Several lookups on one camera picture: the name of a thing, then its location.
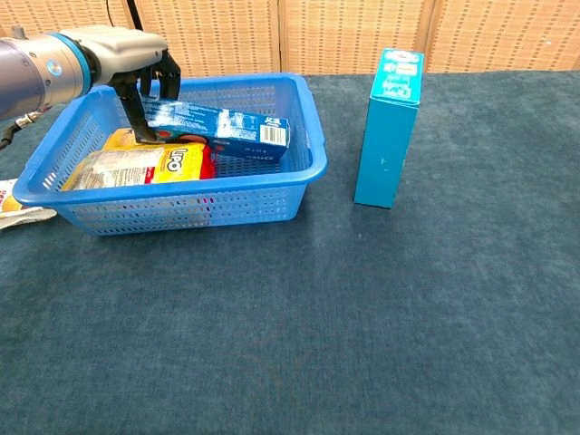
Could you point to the blue Oreo cookie box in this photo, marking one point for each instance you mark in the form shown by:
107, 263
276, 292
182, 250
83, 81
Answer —
244, 129

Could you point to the teal table cloth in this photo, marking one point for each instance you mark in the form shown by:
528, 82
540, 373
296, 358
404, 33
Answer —
362, 294

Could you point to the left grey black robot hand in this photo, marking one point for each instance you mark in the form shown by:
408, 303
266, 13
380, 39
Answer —
127, 50

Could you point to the blue plastic perforated basket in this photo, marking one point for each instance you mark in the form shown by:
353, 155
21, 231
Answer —
181, 208

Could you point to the small yellow snack bag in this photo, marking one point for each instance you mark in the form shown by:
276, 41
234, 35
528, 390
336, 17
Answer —
118, 138

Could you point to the woven bamboo screen panel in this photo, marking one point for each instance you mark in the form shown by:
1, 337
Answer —
335, 31
507, 31
54, 16
217, 31

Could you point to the tall light blue carton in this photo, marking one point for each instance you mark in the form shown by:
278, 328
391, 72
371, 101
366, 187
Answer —
385, 136

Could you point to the yellow red Lipo bag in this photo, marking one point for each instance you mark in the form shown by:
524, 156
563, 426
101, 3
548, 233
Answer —
181, 163

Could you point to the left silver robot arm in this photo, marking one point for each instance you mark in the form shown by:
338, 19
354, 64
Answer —
41, 72

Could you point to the white snack pouch red print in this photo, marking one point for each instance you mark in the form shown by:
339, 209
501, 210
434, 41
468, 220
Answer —
18, 204

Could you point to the black pole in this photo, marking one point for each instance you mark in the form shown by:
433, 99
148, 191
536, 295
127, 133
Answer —
135, 16

